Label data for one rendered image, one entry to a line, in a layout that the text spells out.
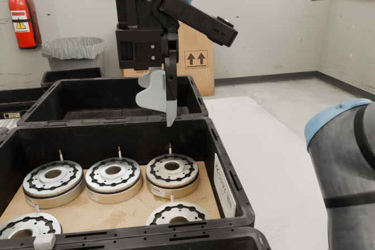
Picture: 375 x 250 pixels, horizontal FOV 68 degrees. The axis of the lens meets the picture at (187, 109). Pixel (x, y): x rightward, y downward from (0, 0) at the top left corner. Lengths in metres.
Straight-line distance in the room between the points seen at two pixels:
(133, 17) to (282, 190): 0.58
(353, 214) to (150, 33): 0.37
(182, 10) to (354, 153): 0.30
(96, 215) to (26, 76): 2.99
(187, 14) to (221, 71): 3.20
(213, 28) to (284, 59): 3.56
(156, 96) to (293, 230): 0.44
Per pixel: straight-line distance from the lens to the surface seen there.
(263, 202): 0.74
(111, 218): 0.52
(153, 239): 0.34
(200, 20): 0.39
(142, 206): 0.53
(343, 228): 0.48
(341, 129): 0.47
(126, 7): 0.39
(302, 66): 4.13
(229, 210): 0.44
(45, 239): 0.36
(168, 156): 0.59
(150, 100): 0.41
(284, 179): 0.83
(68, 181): 0.57
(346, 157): 0.46
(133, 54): 0.39
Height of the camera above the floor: 1.19
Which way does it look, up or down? 24 degrees down
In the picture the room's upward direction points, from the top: straight up
